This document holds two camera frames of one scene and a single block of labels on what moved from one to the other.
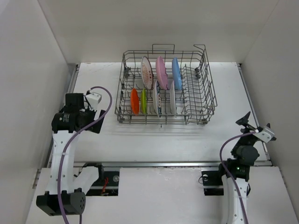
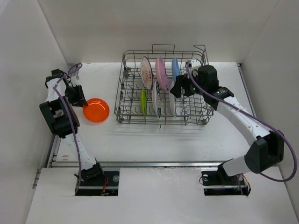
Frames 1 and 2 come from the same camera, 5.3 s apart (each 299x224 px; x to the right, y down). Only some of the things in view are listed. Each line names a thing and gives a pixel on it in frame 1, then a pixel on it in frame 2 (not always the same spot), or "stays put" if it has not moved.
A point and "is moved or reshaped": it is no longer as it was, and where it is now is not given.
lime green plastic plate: (144, 101) stays put
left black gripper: (92, 112) to (79, 99)
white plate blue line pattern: (173, 100) stays put
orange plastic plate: (135, 101) is moved or reshaped
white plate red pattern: (146, 73) stays put
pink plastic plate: (161, 73) stays put
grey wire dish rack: (165, 87) stays put
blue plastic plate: (176, 75) stays put
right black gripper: (243, 121) to (182, 80)
